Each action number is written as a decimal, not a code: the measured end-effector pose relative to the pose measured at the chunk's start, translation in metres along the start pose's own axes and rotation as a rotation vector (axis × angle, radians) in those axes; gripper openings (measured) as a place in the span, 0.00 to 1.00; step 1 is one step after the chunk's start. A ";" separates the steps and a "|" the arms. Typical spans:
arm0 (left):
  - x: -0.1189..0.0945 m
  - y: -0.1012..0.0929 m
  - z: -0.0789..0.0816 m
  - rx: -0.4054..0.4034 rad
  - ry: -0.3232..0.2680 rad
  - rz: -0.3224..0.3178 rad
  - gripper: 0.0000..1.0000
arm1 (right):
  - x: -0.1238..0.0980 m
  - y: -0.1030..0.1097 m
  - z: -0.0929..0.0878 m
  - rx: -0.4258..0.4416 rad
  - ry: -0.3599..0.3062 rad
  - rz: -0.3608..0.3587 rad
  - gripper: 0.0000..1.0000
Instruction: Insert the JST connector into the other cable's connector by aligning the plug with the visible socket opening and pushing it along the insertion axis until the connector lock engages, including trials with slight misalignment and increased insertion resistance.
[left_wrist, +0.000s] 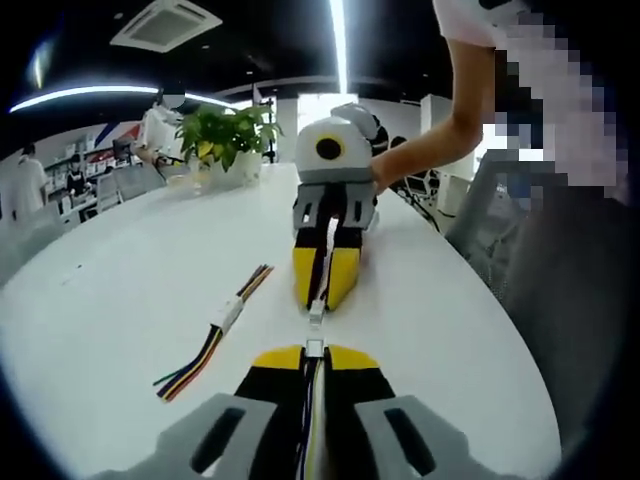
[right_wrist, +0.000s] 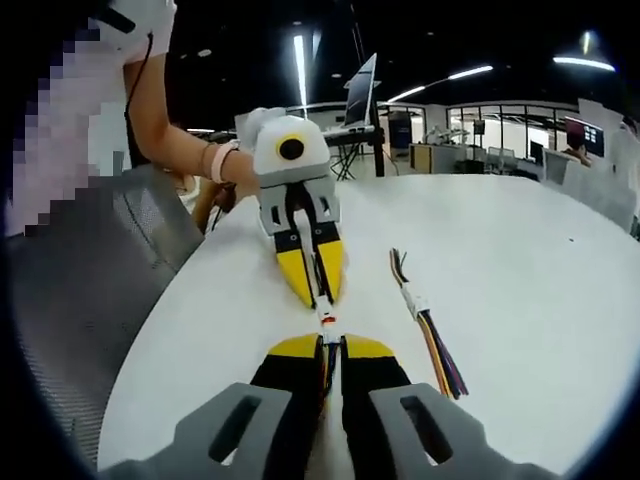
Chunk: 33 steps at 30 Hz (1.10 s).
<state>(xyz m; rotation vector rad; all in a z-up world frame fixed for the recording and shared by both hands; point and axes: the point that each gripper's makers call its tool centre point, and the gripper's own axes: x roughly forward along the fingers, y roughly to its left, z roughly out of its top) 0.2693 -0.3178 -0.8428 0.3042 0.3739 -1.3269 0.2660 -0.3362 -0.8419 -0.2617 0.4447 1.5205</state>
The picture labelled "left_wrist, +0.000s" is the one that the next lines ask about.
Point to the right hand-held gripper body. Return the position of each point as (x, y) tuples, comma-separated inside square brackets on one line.
[(312, 165)]

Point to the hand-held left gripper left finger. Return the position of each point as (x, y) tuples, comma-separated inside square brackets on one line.
[(235, 430)]

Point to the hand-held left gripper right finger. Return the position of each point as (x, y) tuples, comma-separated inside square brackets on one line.
[(370, 430)]

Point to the person's right hand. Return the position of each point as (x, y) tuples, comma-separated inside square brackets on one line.
[(382, 172)]

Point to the white plant pot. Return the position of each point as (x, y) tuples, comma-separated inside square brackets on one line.
[(240, 172)]

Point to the green leafy plant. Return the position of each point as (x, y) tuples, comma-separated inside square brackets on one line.
[(220, 130)]

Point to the straight ceiling light strip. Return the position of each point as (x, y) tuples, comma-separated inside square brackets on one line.
[(339, 45)]

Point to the ceiling air conditioner vent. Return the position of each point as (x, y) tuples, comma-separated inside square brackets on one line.
[(167, 25)]

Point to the person's white shirt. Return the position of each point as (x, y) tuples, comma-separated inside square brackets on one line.
[(465, 20)]

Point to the person's dark grey trousers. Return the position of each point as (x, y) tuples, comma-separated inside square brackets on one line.
[(560, 300)]

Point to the curved ceiling light strip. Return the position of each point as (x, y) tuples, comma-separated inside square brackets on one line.
[(80, 95)]

